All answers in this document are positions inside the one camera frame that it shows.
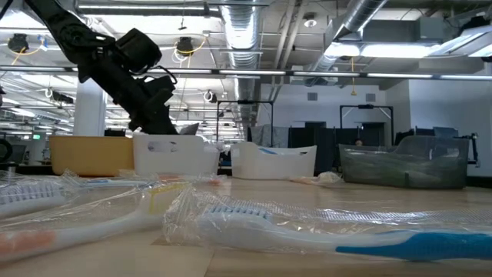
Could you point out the long linear light bar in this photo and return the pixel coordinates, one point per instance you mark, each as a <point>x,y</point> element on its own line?
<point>403,75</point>

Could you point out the bright ceiling light panel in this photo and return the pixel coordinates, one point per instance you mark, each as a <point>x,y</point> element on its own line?
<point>384,50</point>

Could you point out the white building column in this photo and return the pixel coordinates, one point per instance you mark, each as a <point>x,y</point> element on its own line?
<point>89,111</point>

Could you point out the black ceiling device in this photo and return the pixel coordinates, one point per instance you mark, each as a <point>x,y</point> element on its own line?
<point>17,42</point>
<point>185,45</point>

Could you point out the round ceiling sensor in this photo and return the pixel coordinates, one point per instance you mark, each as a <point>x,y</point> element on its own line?
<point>310,21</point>

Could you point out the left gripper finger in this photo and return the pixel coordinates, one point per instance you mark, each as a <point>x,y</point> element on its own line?
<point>153,125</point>

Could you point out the black metal rig frame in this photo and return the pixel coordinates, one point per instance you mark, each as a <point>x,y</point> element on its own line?
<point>365,106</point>

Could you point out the person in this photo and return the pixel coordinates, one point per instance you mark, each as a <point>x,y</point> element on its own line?
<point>359,142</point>

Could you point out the wide white plastic bin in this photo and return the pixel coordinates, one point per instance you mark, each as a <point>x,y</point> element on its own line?
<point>269,165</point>

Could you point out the green exit sign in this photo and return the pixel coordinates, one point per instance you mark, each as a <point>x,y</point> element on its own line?
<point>37,136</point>

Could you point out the orange plastic bin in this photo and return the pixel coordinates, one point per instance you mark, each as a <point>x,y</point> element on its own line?
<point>92,155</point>

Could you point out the background computer monitor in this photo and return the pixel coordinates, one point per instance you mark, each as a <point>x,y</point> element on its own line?
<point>446,132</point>

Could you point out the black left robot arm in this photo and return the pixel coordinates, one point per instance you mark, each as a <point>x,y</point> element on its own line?
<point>69,31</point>

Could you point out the tilted background monitor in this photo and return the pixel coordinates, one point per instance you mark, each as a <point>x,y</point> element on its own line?
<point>190,129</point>

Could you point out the angled ceiling light panel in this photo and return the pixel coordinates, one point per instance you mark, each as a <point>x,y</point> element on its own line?
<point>465,40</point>

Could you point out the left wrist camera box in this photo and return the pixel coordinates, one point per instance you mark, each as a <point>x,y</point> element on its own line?
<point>138,50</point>

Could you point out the narrow white plastic bin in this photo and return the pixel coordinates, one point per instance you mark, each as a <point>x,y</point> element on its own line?
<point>184,161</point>

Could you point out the wrapped orange toothbrush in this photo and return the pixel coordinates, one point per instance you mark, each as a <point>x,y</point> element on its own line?
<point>326,177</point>
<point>169,177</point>
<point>96,227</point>

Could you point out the blue toothbrush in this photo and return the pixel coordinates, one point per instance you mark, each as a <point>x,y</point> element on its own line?
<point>269,151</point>
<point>115,183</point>
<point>250,231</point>

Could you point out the small black background monitor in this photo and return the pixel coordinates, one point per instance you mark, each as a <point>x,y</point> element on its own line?
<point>114,133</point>

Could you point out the dark translucent plastic bin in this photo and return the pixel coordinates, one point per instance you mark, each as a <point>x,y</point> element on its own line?
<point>403,169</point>

